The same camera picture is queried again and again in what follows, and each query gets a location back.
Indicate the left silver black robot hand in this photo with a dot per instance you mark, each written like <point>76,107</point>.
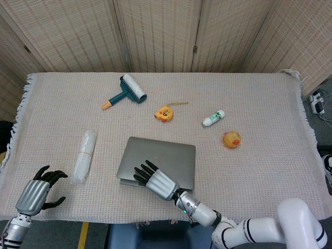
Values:
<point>32,197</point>

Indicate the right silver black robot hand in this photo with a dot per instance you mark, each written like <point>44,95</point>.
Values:
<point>162,184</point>

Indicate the silver laptop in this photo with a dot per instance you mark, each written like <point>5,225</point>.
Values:
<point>160,153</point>

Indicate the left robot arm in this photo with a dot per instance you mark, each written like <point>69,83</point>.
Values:
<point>15,229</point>

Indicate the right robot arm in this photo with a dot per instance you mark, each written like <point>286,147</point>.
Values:
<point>259,228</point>

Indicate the bundle of clear plastic sticks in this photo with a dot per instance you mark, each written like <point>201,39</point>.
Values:
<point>84,160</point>

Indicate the black object beside table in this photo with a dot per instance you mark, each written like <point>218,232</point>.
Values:
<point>5,137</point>

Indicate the yellow rubber band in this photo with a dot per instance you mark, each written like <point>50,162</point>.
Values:
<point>85,153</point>

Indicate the yellow tape measure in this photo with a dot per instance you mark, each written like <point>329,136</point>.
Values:
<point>164,114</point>

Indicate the yellow rubber duck toy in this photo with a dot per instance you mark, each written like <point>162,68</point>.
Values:
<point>230,142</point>

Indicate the small white bottle green label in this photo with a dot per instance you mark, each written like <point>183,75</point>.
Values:
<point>214,118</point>

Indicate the beige woven tablecloth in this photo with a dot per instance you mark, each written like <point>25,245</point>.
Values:
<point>246,181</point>

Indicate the teal lint roller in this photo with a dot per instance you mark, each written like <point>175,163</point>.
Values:
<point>132,88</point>

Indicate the woven folding screen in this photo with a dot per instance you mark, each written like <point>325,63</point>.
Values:
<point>155,31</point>

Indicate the white power strip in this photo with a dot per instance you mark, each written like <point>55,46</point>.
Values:
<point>317,101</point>

